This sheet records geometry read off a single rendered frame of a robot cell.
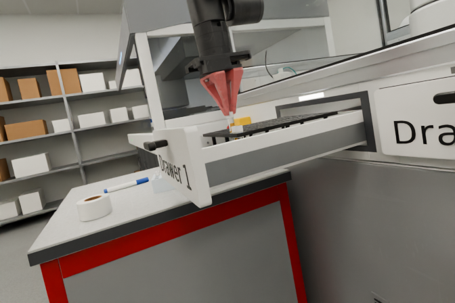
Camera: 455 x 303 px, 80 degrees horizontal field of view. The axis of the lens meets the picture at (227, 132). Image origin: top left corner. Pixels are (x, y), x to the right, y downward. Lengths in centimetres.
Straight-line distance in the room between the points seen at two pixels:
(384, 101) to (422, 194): 16
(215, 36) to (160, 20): 96
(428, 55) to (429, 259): 32
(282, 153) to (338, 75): 23
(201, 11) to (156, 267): 52
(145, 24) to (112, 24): 360
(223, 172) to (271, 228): 39
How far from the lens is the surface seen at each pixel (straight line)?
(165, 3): 145
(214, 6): 48
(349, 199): 64
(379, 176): 57
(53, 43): 486
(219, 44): 46
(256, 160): 41
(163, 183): 76
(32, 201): 435
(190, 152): 36
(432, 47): 48
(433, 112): 47
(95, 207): 68
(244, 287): 77
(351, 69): 56
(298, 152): 46
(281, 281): 82
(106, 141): 464
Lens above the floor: 94
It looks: 4 degrees down
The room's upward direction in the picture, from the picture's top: 11 degrees counter-clockwise
